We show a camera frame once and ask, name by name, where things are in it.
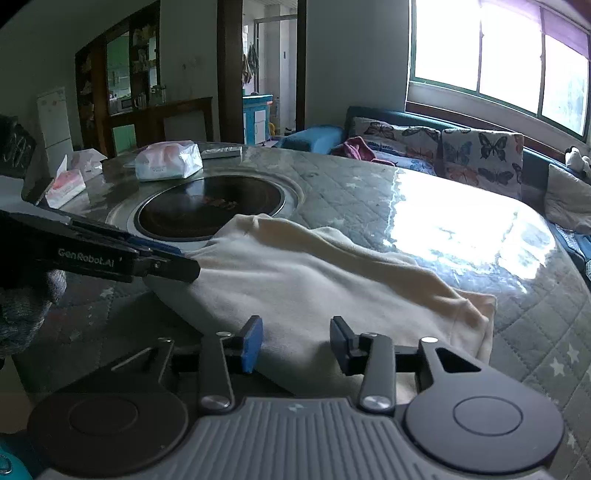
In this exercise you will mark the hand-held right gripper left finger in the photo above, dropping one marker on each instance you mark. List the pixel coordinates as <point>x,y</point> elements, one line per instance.
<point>253,344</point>

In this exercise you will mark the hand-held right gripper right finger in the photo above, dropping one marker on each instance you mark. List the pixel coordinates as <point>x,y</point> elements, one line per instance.
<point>340,344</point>

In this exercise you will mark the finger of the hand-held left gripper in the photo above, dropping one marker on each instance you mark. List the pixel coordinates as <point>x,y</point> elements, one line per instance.
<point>175,270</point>
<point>152,244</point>

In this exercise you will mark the cream garment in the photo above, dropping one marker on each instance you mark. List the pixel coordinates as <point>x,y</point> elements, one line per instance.
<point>323,286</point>

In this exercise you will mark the hanging clothes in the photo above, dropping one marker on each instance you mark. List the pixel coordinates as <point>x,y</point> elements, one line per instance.
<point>251,64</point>

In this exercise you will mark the person's left hand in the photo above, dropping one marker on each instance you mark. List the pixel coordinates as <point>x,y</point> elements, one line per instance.
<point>27,304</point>

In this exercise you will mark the pink tissue pack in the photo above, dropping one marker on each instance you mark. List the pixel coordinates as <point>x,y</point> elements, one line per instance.
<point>67,184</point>

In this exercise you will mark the round black cooktop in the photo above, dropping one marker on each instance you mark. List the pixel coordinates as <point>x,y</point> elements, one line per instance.
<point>212,205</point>

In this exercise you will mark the large white tissue pack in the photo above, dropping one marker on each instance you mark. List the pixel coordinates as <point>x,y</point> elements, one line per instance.
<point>168,160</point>

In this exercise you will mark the grey remote control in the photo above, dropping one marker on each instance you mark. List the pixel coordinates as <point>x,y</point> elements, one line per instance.
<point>221,152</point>

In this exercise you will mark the black patterned object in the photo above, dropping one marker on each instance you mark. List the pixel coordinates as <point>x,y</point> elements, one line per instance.
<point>16,147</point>

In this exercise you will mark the white refrigerator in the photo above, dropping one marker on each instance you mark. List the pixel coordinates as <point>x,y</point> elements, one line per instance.
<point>54,124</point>

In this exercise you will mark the dark wooden cabinet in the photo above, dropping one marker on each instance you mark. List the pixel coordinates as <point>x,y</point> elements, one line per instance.
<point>152,115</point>

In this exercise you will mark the teal cabinet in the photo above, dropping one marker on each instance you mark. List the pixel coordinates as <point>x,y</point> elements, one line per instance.
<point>256,117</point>

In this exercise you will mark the blue corner sofa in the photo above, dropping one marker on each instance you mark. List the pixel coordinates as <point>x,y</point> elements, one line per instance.
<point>318,137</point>

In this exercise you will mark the pink cloth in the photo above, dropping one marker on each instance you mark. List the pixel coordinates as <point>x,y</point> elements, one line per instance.
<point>355,148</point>

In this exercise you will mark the small butterfly print pillow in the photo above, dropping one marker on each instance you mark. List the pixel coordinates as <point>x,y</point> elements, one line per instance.
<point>397,138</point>

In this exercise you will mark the teal plastic object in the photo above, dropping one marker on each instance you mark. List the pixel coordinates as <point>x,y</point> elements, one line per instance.
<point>10,461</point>

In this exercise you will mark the large butterfly print pillow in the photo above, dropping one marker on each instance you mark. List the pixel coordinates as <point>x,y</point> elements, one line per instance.
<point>482,159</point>

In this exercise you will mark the grey plain pillow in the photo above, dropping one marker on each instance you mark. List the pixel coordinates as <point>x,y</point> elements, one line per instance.
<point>568,198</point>

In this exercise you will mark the black and white plush toy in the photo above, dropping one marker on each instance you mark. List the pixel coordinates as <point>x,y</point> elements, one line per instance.
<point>578,159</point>

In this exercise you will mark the green framed window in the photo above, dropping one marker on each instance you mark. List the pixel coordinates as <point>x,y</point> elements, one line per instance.
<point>508,50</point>

